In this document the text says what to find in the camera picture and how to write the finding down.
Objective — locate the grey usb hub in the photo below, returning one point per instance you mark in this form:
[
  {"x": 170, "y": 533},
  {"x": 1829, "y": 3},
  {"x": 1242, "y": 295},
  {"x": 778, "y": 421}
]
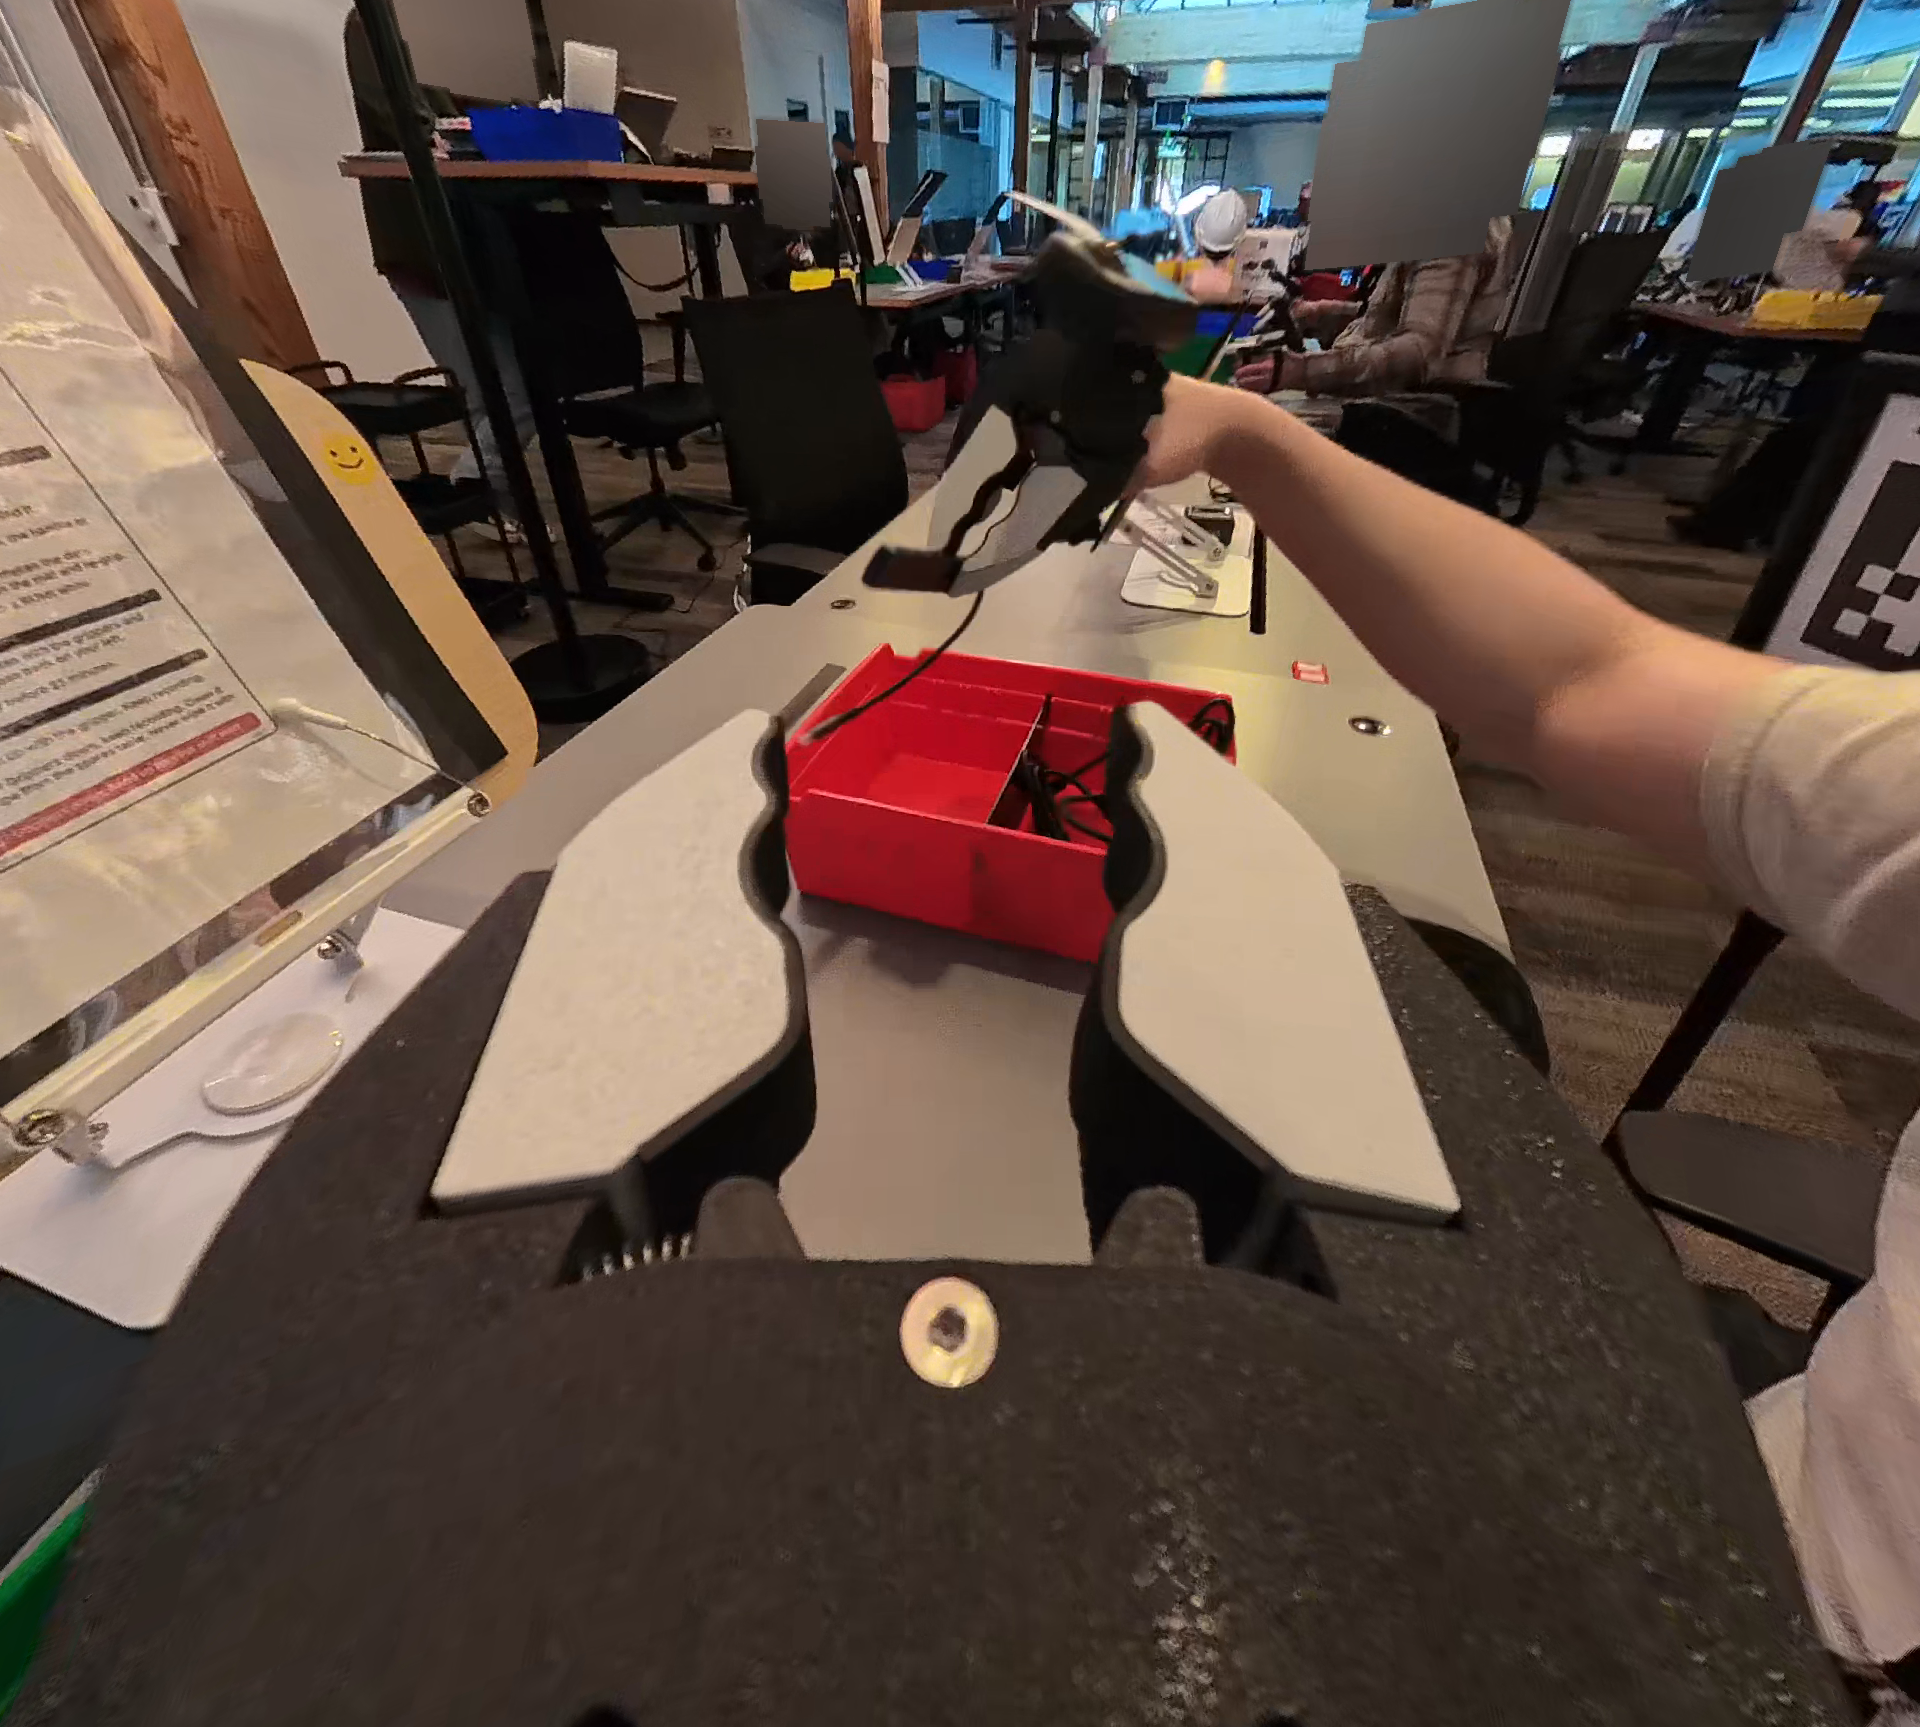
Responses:
[{"x": 909, "y": 573}]

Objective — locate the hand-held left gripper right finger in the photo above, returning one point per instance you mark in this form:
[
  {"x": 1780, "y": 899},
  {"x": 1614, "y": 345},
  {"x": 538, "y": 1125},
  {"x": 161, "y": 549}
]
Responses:
[{"x": 1275, "y": 1009}]

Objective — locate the person's right forearm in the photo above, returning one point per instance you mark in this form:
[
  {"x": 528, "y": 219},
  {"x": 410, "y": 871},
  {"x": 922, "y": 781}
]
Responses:
[{"x": 1500, "y": 619}]

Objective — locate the wooden top standing desk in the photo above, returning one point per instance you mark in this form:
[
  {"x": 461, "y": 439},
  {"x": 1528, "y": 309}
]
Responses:
[{"x": 600, "y": 173}]

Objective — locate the person's white shirt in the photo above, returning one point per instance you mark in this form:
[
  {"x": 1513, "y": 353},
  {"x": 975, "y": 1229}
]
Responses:
[{"x": 1860, "y": 1459}]

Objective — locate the red plastic bin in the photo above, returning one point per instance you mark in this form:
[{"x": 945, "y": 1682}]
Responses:
[{"x": 930, "y": 859}]

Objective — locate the yellow smiley sticker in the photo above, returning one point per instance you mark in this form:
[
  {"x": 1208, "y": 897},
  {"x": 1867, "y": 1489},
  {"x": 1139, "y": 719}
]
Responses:
[{"x": 351, "y": 459}]

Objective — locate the printed instruction sheet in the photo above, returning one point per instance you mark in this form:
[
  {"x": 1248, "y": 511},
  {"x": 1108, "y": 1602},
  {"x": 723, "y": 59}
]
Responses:
[{"x": 90, "y": 649}]

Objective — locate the black floor stand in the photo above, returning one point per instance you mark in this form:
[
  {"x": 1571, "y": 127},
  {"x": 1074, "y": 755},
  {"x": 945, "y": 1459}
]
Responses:
[{"x": 584, "y": 679}]

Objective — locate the blue plastic bin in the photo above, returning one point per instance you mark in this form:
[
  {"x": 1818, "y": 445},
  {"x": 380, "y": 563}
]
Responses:
[{"x": 541, "y": 135}]

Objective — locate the person's right hand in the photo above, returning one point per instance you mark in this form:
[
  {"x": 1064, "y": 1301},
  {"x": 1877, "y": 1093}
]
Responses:
[{"x": 1208, "y": 445}]

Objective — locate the black white marker board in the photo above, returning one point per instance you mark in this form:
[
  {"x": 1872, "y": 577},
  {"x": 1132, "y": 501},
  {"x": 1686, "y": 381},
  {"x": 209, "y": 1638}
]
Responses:
[{"x": 1874, "y": 589}]

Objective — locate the small red floor bin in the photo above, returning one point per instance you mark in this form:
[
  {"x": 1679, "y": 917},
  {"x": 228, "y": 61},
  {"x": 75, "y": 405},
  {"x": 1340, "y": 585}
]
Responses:
[{"x": 913, "y": 403}]

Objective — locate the white hard hat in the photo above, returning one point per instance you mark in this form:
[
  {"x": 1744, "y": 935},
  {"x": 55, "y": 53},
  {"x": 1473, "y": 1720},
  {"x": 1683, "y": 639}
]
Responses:
[{"x": 1223, "y": 221}]

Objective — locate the wooden support post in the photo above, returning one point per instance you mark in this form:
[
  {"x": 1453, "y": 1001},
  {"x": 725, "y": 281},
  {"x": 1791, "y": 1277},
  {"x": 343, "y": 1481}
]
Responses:
[{"x": 150, "y": 77}]

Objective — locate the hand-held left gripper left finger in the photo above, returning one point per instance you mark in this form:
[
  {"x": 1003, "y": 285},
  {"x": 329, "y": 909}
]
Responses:
[{"x": 630, "y": 1009}]

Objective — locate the yellow plastic bin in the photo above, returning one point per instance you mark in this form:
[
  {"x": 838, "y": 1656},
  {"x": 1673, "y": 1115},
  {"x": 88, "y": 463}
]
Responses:
[{"x": 1815, "y": 311}]

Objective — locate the green plastic bin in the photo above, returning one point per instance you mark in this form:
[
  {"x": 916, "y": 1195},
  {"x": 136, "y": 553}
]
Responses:
[{"x": 30, "y": 1592}]

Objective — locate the white stand base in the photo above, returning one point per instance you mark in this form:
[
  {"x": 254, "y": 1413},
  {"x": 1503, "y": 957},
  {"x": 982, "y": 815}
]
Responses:
[
  {"x": 90, "y": 1233},
  {"x": 1170, "y": 589}
]

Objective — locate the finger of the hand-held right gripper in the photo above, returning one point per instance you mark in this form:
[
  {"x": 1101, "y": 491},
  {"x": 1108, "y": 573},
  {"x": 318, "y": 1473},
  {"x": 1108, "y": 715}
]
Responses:
[
  {"x": 968, "y": 483},
  {"x": 1034, "y": 529}
]

